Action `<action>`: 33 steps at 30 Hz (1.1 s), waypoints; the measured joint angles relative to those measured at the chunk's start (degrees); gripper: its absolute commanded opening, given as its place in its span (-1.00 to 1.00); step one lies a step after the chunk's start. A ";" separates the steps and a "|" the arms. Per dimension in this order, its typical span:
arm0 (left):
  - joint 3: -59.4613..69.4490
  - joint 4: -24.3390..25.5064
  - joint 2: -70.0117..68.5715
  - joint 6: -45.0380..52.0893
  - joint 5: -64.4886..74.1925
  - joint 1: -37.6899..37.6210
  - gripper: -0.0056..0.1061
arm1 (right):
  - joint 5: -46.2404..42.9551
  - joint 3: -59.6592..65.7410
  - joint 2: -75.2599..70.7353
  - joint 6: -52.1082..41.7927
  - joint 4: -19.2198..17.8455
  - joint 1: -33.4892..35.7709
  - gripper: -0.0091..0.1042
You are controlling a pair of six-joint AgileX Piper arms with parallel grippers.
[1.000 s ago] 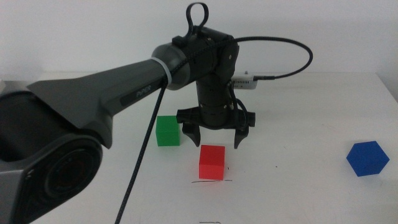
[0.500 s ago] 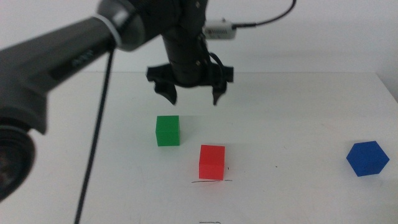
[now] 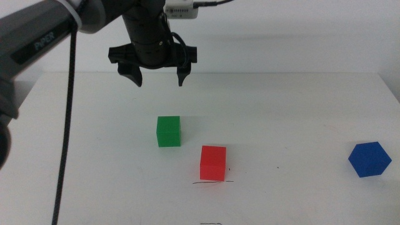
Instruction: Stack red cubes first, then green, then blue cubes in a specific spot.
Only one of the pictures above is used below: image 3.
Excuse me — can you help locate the thin black gripper wire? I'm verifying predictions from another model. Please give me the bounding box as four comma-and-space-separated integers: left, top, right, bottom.
161, 12, 191, 68

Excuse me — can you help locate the red cube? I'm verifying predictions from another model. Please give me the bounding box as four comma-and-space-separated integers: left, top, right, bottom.
199, 145, 228, 182

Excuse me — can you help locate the green cube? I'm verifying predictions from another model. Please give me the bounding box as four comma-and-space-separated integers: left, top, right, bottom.
156, 116, 182, 148

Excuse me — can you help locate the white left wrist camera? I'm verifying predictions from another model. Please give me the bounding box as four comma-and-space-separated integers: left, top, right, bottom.
164, 0, 199, 19

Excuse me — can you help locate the blue cube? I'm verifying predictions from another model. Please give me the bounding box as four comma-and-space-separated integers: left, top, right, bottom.
347, 141, 393, 178

